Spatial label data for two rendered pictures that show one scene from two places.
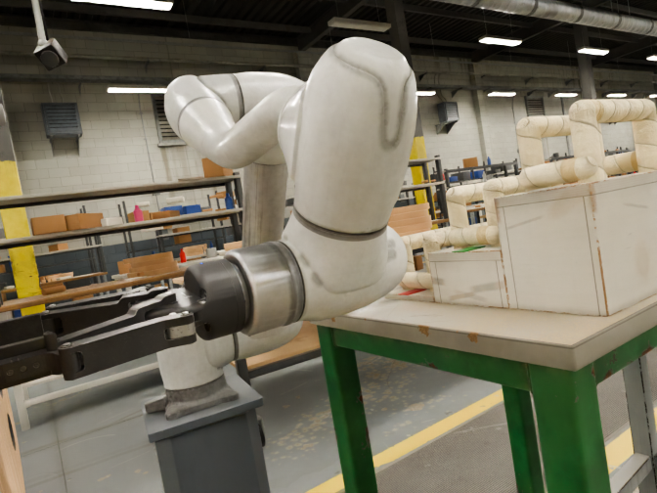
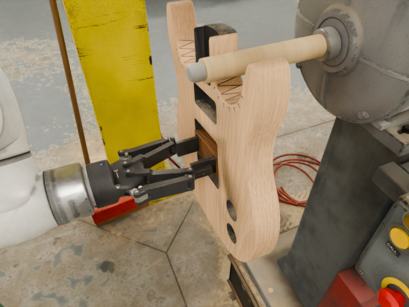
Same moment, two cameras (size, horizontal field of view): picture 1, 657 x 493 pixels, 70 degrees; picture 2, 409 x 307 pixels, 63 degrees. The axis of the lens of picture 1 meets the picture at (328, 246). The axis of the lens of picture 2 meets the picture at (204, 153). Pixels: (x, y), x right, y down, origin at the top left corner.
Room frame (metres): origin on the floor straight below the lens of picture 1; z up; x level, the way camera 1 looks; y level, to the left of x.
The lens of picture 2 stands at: (0.79, 0.35, 1.47)
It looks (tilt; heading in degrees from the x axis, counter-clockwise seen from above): 44 degrees down; 189
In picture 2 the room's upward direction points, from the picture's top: straight up
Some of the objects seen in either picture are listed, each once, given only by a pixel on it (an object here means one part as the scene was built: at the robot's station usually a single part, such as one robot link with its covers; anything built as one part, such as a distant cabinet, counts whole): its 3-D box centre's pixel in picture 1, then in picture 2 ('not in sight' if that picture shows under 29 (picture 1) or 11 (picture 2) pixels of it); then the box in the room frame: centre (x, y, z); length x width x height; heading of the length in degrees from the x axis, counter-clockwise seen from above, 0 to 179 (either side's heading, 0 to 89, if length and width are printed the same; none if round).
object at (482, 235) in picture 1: (474, 236); not in sight; (0.80, -0.25, 1.04); 0.11 x 0.03 x 0.03; 33
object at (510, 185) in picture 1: (524, 183); not in sight; (0.81, -0.35, 1.12); 0.20 x 0.03 x 0.03; 121
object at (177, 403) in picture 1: (189, 391); not in sight; (1.22, 0.43, 0.73); 0.22 x 0.18 x 0.06; 115
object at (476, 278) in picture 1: (515, 263); not in sight; (0.85, -0.33, 0.98); 0.27 x 0.16 x 0.09; 123
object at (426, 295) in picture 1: (455, 283); not in sight; (0.98, -0.25, 0.94); 0.27 x 0.15 x 0.01; 123
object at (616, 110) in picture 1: (614, 111); not in sight; (0.68, -0.44, 1.20); 0.20 x 0.03 x 0.03; 121
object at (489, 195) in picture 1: (497, 217); not in sight; (0.77, -0.28, 1.07); 0.03 x 0.03 x 0.09
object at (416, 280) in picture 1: (417, 280); not in sight; (0.94, -0.17, 0.96); 0.11 x 0.03 x 0.03; 33
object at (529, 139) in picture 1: (532, 158); not in sight; (0.70, -0.32, 1.15); 0.03 x 0.03 x 0.09
